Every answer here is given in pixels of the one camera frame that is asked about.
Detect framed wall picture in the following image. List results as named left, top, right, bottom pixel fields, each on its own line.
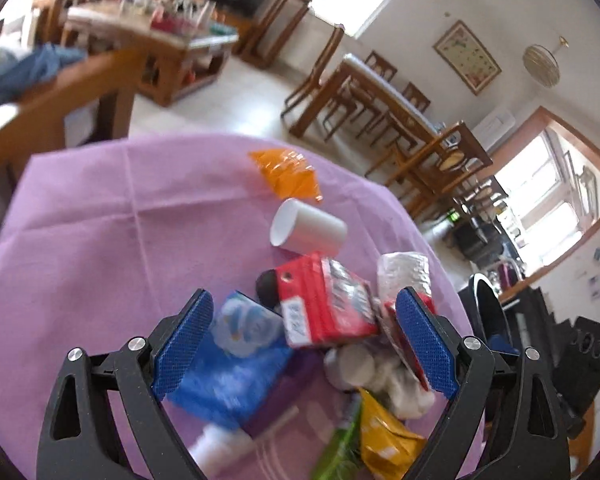
left=432, top=20, right=502, bottom=96

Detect silver foil packet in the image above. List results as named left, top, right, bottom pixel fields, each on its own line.
left=377, top=252, right=433, bottom=311

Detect blue jeans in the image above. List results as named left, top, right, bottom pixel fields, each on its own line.
left=0, top=44, right=88, bottom=96

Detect wooden dining chair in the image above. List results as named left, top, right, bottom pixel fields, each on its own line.
left=365, top=50, right=398, bottom=81
left=402, top=81, right=431, bottom=113
left=365, top=120, right=493, bottom=221
left=280, top=25, right=346, bottom=121

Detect black stand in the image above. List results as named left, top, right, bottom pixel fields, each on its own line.
left=500, top=287, right=556, bottom=356

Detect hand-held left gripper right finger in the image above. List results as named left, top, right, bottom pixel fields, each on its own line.
left=395, top=287, right=572, bottom=480

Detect yellow snack packet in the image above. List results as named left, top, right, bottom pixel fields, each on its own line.
left=357, top=387, right=428, bottom=480

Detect tall wooden side table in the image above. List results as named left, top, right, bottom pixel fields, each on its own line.
left=240, top=0, right=313, bottom=68

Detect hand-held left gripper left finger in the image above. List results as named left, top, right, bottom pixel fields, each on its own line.
left=36, top=288, right=215, bottom=480

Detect wooden sofa frame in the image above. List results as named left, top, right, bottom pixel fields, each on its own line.
left=0, top=47, right=146, bottom=241

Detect wooden dining table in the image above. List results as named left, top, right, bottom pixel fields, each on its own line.
left=290, top=52, right=448, bottom=161

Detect green packet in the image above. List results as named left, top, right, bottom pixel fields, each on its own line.
left=312, top=400, right=363, bottom=480

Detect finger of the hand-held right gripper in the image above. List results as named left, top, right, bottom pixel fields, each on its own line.
left=486, top=332, right=521, bottom=358

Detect purple tablecloth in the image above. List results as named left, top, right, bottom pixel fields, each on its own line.
left=0, top=132, right=486, bottom=480

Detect white plastic bottle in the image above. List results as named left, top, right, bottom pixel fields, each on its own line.
left=190, top=422, right=258, bottom=476

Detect clutter of small table items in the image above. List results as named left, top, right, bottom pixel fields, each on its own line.
left=80, top=0, right=231, bottom=36

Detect dark appliance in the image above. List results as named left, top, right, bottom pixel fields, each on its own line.
left=450, top=210, right=501, bottom=261

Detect white paper cup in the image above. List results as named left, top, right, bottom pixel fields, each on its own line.
left=270, top=199, right=348, bottom=256

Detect orange snack packet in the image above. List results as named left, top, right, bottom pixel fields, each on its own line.
left=247, top=149, right=324, bottom=203

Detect clear cup with black lid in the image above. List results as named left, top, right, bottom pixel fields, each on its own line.
left=256, top=269, right=283, bottom=313

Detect red carton box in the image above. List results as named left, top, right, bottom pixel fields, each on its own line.
left=275, top=254, right=381, bottom=350

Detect blue plastic packet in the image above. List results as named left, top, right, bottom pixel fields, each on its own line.
left=167, top=290, right=293, bottom=431

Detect white air conditioner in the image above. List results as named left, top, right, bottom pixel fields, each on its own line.
left=475, top=112, right=516, bottom=146

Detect round ceiling lamp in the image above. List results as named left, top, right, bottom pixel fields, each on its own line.
left=522, top=36, right=570, bottom=88

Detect wooden coffee table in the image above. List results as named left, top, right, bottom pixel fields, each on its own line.
left=62, top=2, right=241, bottom=108

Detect dark purple box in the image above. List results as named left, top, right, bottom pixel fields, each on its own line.
left=242, top=350, right=326, bottom=436

